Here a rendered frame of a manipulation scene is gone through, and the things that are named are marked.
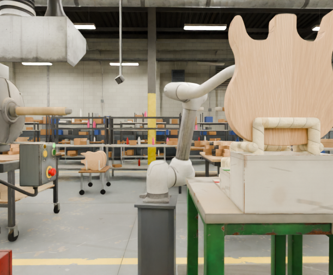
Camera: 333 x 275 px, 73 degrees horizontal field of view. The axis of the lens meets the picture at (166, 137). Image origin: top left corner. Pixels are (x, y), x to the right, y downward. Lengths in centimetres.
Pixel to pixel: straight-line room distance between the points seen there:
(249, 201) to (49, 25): 81
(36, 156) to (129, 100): 1103
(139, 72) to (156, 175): 1098
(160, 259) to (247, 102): 125
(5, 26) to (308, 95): 96
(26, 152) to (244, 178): 96
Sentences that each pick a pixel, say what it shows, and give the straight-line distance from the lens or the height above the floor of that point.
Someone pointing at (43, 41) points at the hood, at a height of 145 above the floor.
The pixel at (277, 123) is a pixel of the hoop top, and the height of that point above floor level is 119.
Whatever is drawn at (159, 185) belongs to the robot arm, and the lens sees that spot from 158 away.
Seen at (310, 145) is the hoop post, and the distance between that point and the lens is 80.
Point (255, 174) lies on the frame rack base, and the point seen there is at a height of 104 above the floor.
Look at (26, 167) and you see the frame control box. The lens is 124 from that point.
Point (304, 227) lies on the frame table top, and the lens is 85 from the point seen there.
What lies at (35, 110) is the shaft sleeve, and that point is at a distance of 98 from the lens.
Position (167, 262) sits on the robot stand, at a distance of 170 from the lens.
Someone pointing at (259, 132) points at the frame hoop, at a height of 117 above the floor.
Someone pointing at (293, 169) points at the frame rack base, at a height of 106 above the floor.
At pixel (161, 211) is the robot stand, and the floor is 66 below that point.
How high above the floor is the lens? 116
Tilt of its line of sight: 1 degrees down
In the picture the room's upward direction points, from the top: straight up
